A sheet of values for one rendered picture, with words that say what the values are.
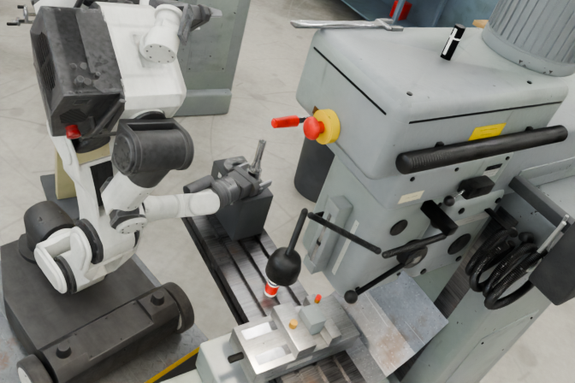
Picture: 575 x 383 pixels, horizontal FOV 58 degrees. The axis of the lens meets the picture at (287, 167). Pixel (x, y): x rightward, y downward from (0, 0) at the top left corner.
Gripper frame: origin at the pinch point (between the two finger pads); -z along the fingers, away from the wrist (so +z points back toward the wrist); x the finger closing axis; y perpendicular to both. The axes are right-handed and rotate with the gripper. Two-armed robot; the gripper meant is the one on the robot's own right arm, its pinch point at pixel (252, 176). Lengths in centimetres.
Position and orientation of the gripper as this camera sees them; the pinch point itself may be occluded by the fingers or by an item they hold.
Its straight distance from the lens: 169.3
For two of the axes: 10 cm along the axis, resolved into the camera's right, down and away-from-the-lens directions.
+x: -7.3, -5.5, 4.0
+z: -6.3, 3.4, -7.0
